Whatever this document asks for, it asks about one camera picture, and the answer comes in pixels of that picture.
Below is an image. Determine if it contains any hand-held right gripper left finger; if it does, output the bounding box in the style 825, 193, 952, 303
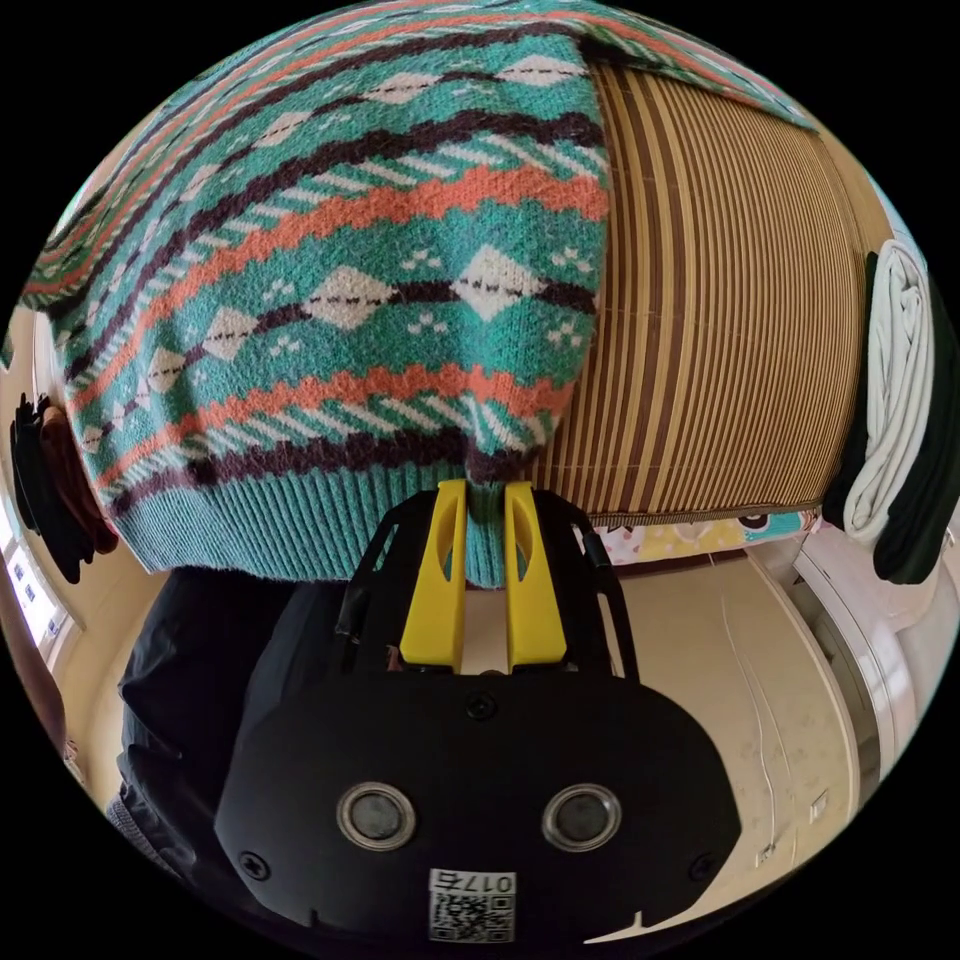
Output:
398, 479, 469, 669

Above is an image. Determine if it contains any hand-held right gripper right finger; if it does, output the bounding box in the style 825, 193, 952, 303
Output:
503, 482, 566, 669

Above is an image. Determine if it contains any green patterned knit sweater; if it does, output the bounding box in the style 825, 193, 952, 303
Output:
0, 0, 820, 595

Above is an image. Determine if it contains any person's left hand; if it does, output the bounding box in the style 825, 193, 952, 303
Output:
38, 407, 120, 562

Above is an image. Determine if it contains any window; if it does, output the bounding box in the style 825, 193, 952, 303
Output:
0, 509, 80, 665

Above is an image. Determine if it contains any person's body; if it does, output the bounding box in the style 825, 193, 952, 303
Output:
104, 566, 354, 913

